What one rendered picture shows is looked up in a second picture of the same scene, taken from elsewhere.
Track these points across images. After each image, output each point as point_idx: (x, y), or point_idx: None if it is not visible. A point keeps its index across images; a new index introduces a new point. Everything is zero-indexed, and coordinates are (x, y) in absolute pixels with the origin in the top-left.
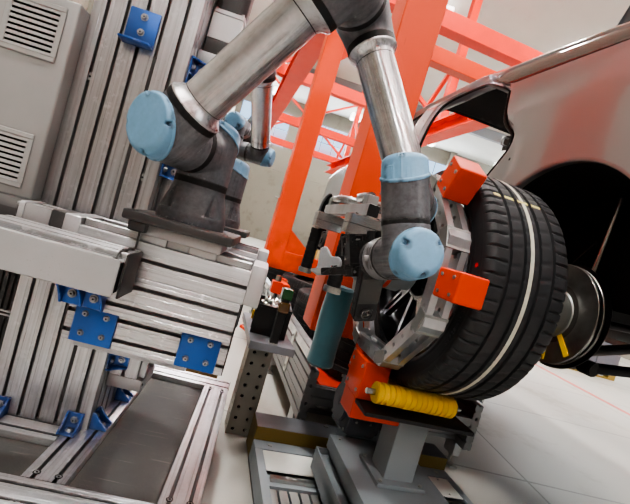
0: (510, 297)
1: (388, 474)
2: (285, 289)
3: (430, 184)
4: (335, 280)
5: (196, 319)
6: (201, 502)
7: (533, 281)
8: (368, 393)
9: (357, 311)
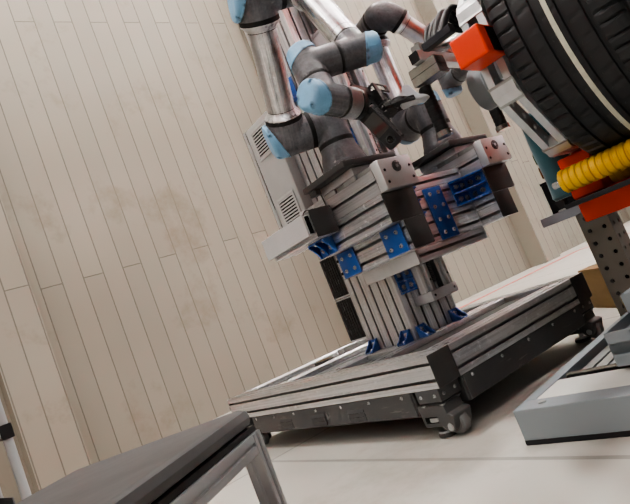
0: (521, 8)
1: None
2: (532, 154)
3: (349, 32)
4: (436, 126)
5: (370, 221)
6: (554, 374)
7: None
8: (555, 187)
9: (384, 142)
